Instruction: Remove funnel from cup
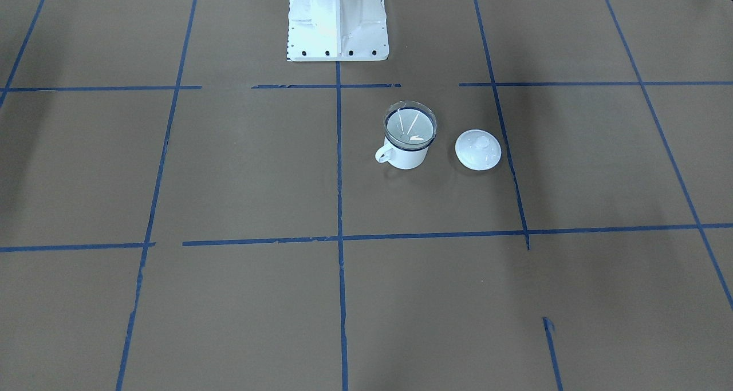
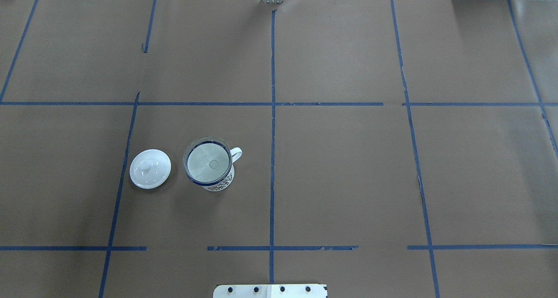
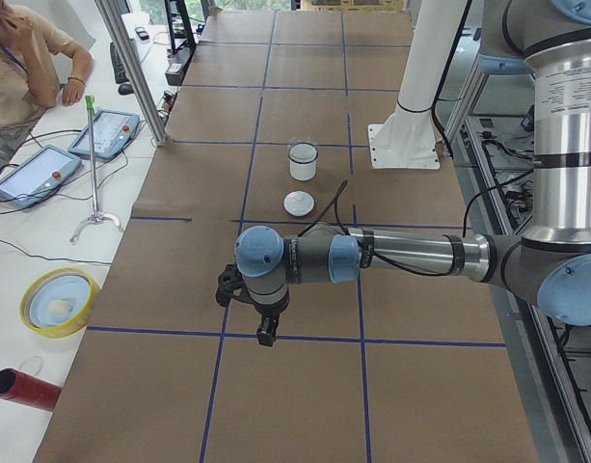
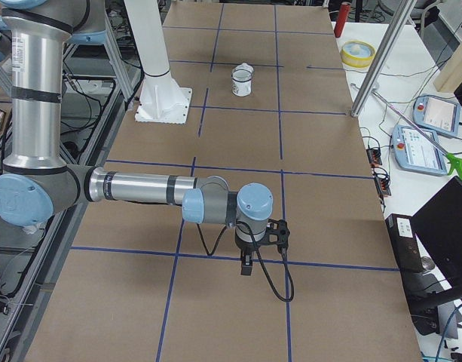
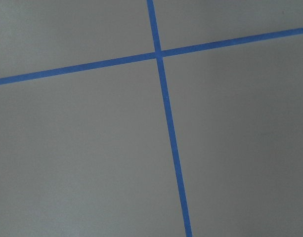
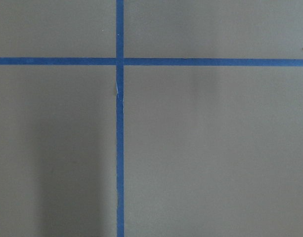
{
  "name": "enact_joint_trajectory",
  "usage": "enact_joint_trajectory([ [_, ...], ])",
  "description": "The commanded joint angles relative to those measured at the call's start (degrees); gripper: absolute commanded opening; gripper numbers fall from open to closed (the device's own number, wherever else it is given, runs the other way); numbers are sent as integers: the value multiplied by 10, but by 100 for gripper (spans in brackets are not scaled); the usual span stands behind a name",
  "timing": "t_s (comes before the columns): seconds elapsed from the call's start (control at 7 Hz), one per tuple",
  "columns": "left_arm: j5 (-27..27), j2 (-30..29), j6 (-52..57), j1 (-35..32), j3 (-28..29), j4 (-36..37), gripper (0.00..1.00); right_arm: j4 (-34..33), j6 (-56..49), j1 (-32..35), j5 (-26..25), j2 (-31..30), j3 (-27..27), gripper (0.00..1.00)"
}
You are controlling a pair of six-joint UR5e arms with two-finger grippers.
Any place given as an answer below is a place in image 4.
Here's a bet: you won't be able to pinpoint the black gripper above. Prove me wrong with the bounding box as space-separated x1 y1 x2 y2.
236 238 255 276

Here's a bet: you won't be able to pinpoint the clear plastic funnel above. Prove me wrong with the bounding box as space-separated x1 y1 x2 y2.
231 63 254 82

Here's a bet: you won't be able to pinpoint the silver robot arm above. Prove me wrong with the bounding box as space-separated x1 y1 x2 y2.
0 1 273 275

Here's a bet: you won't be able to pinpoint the black computer box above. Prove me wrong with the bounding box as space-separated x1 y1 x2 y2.
386 213 436 273

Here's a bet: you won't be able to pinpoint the white enamel mug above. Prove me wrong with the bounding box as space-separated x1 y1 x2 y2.
231 78 252 97

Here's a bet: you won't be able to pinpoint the near teach pendant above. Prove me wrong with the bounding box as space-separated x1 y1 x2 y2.
392 124 448 176

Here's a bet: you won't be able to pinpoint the teach pendant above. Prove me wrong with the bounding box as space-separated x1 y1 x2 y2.
392 124 448 176
413 94 460 137

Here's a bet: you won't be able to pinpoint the black monitor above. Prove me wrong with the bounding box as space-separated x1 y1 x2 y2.
412 176 462 286

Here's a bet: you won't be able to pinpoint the yellow tape roll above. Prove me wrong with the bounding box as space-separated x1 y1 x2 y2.
340 40 376 68

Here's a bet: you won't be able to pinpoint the far teach pendant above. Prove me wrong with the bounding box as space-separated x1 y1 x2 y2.
413 94 460 137

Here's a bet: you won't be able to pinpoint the red cylinder can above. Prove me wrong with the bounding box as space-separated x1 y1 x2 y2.
334 2 351 38

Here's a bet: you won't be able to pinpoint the wooden beam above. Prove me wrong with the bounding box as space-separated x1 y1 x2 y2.
433 42 462 93

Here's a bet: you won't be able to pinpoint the black camera cable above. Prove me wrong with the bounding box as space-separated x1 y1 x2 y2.
195 220 295 302

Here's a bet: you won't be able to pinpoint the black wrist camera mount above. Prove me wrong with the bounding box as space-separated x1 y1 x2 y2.
258 219 290 254

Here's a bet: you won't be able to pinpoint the white camera pedestal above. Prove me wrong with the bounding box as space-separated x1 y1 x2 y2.
125 0 192 124

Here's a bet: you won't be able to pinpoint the aluminium frame post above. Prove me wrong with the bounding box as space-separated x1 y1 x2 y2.
350 0 416 117

